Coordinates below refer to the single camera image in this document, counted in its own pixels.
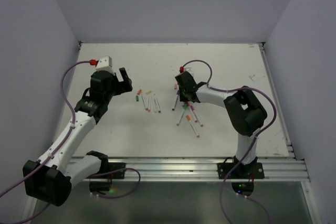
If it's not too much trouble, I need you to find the dark purple marker pen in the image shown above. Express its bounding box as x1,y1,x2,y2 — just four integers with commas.
172,90,180,111

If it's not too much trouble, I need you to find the peach marker pen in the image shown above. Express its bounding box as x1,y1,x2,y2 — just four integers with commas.
147,94,151,112

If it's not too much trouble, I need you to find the yellow marker pen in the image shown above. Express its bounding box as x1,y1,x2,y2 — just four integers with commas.
153,94,159,113

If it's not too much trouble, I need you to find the dark green marker pen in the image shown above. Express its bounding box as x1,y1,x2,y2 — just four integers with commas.
155,96,161,113

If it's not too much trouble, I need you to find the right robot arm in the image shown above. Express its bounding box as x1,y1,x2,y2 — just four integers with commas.
175,71,267,178

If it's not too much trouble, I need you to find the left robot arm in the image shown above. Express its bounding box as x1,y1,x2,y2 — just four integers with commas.
23,68,132,206

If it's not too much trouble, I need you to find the light green marker pen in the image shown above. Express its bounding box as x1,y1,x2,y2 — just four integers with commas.
176,104,187,126

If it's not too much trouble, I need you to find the magenta marker pen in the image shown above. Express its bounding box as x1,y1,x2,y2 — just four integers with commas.
191,105,204,127

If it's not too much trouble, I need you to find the dark orange marker pen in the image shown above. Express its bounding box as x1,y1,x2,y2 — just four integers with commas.
186,114,200,138

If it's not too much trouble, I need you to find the pink marker pen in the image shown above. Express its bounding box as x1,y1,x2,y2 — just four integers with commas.
186,102,198,123

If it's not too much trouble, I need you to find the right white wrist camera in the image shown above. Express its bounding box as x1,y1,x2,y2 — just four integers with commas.
185,69,194,76

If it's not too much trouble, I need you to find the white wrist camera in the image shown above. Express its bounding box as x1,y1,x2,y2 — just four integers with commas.
95,56,114,73
185,69,194,76

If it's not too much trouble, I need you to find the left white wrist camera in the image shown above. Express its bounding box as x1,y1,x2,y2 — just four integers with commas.
95,56,114,73

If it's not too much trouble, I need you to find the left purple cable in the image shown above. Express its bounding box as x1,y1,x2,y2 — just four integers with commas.
0,58,141,224

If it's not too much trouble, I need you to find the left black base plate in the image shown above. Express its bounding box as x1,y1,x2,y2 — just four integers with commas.
87,162,126,180

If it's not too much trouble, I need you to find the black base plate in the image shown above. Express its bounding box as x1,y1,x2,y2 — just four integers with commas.
87,162,126,180
217,157,265,179

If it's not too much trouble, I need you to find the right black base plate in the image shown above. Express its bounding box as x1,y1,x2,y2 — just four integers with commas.
217,157,265,179

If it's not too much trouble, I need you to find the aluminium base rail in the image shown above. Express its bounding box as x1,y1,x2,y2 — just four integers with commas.
109,157,310,182

